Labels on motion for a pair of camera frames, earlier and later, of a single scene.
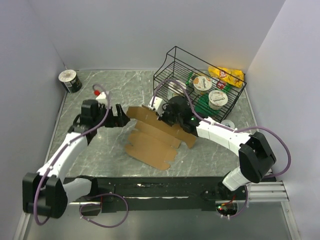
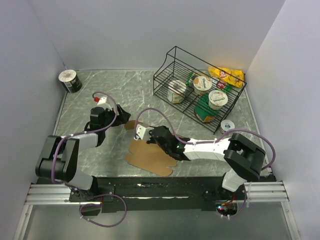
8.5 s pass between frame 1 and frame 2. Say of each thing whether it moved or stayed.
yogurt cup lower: stayed
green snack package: stayed
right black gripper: moved
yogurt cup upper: stayed
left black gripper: stayed
